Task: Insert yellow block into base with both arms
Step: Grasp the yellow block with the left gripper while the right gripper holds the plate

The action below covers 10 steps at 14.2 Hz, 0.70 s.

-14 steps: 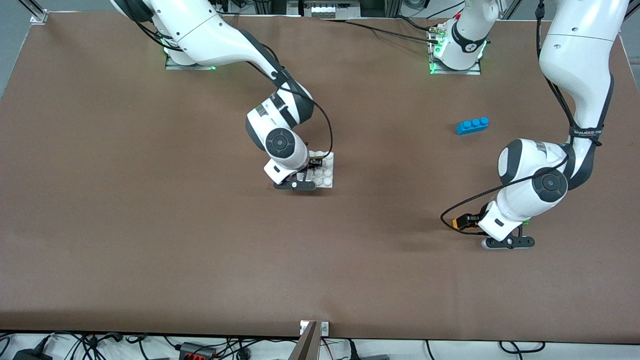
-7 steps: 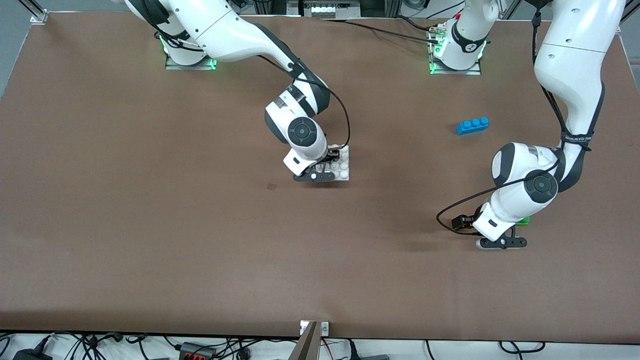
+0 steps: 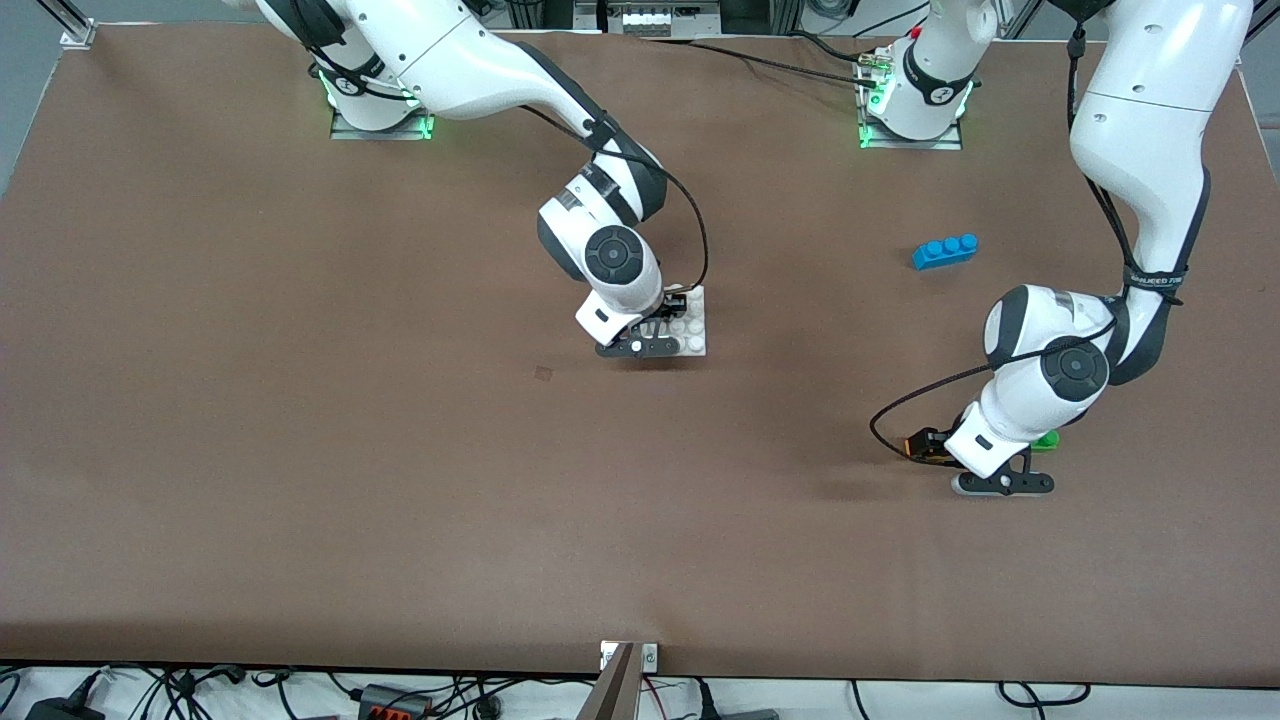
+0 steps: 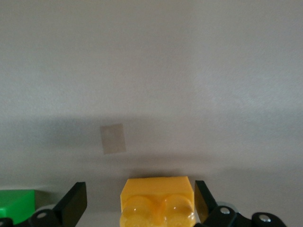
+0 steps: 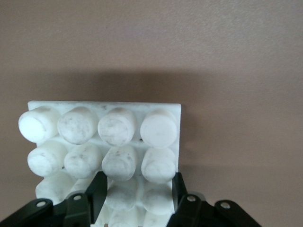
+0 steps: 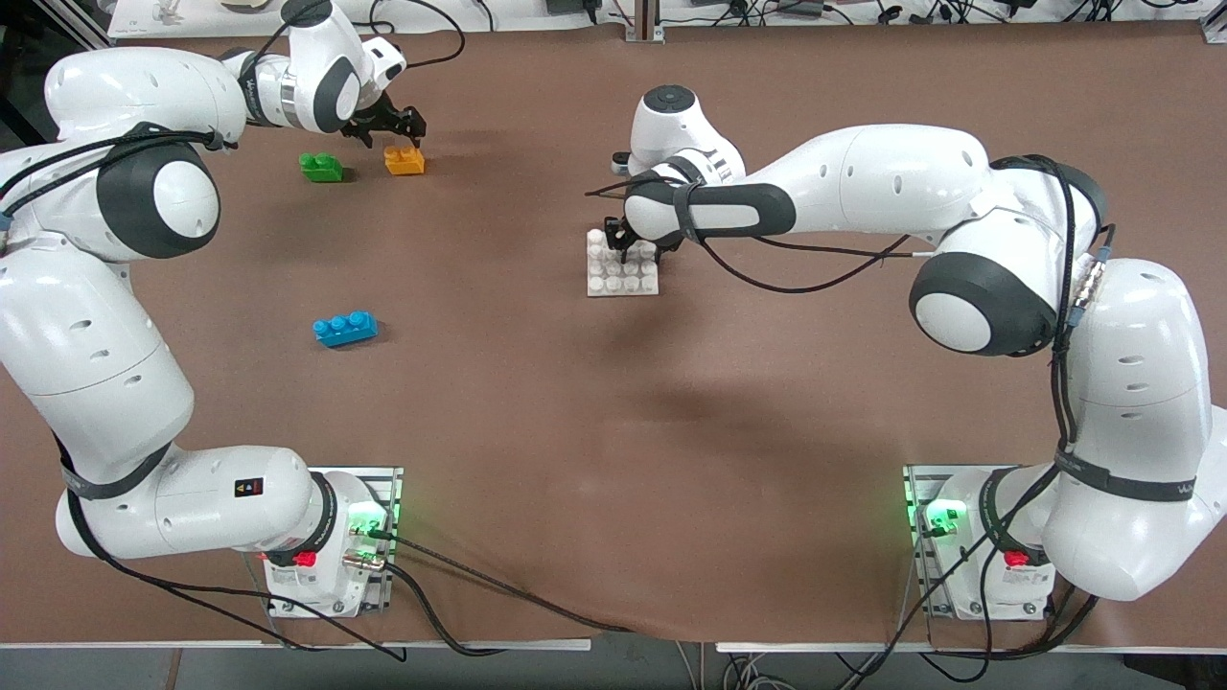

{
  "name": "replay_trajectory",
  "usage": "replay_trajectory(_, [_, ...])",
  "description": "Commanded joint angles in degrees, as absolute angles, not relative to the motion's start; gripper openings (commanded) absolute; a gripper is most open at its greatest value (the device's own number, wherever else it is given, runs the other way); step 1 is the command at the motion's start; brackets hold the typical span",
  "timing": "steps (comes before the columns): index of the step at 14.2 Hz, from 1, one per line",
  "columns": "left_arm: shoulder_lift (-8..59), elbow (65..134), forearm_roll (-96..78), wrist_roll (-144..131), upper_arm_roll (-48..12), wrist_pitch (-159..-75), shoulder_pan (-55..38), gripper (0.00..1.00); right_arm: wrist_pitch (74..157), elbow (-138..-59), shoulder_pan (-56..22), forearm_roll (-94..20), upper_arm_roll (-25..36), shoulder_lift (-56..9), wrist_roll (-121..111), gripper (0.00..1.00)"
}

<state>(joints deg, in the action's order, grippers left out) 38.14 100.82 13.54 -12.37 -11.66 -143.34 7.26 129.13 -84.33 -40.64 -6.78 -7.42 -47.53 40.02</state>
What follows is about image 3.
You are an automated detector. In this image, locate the white studded base plate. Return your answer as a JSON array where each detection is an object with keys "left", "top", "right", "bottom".
[{"left": 640, "top": 286, "right": 709, "bottom": 359}]

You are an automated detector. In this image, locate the blue three-stud block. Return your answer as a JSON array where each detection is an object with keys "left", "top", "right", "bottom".
[{"left": 911, "top": 234, "right": 980, "bottom": 272}]

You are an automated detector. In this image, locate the white power strip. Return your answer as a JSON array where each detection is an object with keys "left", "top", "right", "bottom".
[{"left": 604, "top": 0, "right": 723, "bottom": 39}]

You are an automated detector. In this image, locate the grey orange connector box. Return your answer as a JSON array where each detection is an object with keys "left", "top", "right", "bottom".
[{"left": 358, "top": 684, "right": 433, "bottom": 720}]

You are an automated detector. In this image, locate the black power adapter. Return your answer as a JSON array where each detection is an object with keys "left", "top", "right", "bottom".
[{"left": 25, "top": 695, "right": 106, "bottom": 720}]

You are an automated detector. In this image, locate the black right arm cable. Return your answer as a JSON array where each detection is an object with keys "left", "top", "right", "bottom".
[{"left": 515, "top": 100, "right": 711, "bottom": 296}]

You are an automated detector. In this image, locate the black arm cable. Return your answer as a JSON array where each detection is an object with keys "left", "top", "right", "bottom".
[
  {"left": 515, "top": 100, "right": 711, "bottom": 296},
  {"left": 868, "top": 25, "right": 1141, "bottom": 471}
]

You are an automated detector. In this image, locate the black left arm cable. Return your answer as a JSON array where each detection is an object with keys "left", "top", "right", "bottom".
[{"left": 868, "top": 25, "right": 1141, "bottom": 471}]

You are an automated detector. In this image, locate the black cable on table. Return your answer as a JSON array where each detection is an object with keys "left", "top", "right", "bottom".
[{"left": 645, "top": 35, "right": 886, "bottom": 86}]

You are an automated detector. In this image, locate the small metal bracket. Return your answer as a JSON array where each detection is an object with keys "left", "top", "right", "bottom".
[{"left": 600, "top": 641, "right": 660, "bottom": 673}]

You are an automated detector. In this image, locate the grey brown camera beam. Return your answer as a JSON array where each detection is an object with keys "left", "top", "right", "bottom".
[{"left": 575, "top": 643, "right": 641, "bottom": 720}]

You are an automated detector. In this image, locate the aluminium profile post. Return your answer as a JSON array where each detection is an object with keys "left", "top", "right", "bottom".
[{"left": 38, "top": 0, "right": 98, "bottom": 49}]

